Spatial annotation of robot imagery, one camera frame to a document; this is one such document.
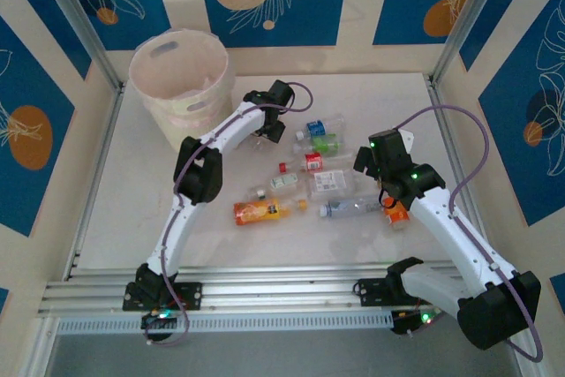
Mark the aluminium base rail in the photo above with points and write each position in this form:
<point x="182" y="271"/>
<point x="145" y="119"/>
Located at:
<point x="273" y="288"/>

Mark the small orange label bottle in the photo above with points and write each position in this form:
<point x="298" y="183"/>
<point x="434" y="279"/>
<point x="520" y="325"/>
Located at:
<point x="396" y="216"/>

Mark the aluminium side rail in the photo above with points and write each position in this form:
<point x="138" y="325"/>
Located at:
<point x="443" y="125"/>
<point x="97" y="174"/>

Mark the aluminium frame post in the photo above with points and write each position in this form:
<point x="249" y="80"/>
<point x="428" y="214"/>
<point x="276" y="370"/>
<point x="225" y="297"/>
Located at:
<point x="77" y="19"/>
<point x="468" y="19"/>

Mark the right aluminium side rail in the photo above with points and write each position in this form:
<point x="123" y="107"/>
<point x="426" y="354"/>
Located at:
<point x="443" y="125"/>

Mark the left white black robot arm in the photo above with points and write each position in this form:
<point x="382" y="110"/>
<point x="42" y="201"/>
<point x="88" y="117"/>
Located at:
<point x="234" y="127"/>

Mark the orange juice yellow cap bottle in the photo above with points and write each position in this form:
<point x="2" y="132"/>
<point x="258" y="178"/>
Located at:
<point x="256" y="212"/>

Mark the right aluminium frame post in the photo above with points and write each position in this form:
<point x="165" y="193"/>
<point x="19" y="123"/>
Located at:
<point x="468" y="19"/>

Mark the left aluminium side rail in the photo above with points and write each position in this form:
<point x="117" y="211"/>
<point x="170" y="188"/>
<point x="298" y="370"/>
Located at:
<point x="97" y="174"/>

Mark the white plastic bin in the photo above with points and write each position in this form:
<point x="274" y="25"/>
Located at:
<point x="176" y="72"/>

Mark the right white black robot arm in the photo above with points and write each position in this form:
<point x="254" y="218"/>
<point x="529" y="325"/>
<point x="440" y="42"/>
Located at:
<point x="454" y="227"/>

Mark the green label clear bottle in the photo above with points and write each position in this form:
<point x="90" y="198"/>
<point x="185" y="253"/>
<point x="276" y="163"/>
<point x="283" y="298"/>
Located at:
<point x="324" y="144"/>

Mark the square clear white label bottle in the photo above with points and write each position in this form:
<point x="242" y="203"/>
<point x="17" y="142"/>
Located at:
<point x="331" y="183"/>

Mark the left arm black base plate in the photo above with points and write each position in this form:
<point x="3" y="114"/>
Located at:
<point x="190" y="295"/>

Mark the blue label white cap bottle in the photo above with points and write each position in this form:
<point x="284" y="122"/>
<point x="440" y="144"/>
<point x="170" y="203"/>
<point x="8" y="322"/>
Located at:
<point x="317" y="127"/>

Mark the grey blue label clear bottle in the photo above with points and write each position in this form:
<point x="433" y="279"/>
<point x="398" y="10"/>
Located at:
<point x="348" y="207"/>

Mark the white green label bottle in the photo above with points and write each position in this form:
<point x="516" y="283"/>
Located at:
<point x="282" y="182"/>

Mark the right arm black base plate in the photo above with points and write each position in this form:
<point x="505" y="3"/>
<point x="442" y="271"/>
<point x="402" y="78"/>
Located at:
<point x="373" y="291"/>

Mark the red label red cap bottle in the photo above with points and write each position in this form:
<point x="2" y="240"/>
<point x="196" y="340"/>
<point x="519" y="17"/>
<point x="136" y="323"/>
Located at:
<point x="312" y="161"/>

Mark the left aluminium frame post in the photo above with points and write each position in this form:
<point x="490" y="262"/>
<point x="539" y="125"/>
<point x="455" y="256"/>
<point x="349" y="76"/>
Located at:
<point x="77" y="19"/>

